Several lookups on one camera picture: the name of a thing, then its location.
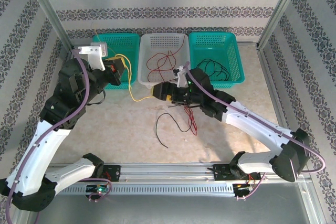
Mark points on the controller board with green light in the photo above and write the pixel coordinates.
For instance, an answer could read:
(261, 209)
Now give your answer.
(98, 189)

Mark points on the aluminium frame post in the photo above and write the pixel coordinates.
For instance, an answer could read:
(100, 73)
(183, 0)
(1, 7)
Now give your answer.
(283, 9)
(47, 9)

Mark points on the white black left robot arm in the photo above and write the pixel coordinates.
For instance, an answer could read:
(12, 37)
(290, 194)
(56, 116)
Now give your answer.
(39, 150)

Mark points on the teal plastic basket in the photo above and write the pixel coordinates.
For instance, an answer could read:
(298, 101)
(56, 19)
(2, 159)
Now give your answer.
(215, 48)
(126, 43)

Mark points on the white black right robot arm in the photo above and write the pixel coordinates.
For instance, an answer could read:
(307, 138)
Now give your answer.
(249, 124)

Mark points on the white plastic basket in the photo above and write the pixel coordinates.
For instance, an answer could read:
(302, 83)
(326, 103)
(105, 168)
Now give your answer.
(162, 43)

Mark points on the small controller board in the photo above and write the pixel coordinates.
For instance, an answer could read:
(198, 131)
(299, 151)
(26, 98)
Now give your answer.
(242, 186)

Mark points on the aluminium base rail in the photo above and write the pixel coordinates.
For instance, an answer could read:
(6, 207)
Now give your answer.
(168, 171)

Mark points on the grey metal sheet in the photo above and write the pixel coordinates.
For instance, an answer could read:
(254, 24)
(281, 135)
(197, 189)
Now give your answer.
(168, 211)

